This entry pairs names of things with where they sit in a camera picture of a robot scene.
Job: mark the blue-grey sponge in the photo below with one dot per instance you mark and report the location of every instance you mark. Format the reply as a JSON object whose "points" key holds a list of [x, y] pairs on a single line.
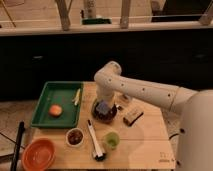
{"points": [[102, 108]]}

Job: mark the dark purple bowl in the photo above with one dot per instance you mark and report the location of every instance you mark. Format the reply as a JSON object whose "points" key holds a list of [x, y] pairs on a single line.
{"points": [[108, 118]]}

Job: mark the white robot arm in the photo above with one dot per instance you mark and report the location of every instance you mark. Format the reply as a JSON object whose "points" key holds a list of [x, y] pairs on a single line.
{"points": [[195, 143]]}

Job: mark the small white bowl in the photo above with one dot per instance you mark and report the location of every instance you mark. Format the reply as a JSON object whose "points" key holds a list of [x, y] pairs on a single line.
{"points": [[74, 137]]}

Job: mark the orange bowl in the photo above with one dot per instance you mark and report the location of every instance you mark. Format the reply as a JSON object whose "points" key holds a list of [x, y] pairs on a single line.
{"points": [[38, 155]]}

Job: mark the pale yellow banana toy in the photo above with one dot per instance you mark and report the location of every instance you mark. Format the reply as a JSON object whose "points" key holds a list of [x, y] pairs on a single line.
{"points": [[75, 100]]}

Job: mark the brown wooden block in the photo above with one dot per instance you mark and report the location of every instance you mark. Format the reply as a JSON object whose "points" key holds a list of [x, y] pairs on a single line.
{"points": [[131, 116]]}

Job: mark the green plastic tray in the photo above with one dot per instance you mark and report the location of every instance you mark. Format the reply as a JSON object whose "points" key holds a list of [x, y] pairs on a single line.
{"points": [[61, 93]]}

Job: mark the small green cup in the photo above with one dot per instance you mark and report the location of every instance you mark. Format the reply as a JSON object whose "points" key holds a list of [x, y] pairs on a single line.
{"points": [[111, 140]]}

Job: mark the orange peach fruit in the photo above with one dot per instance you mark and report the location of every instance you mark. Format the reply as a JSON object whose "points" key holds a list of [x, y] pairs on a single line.
{"points": [[55, 110]]}

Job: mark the green object on ledge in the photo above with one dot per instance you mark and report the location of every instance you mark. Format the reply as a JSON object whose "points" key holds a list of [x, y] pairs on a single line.
{"points": [[96, 21]]}

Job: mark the white black dish brush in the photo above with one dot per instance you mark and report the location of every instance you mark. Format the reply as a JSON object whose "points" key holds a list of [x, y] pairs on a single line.
{"points": [[98, 154]]}

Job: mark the black pole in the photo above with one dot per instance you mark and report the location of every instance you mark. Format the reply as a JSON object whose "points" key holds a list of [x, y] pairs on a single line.
{"points": [[17, 147]]}

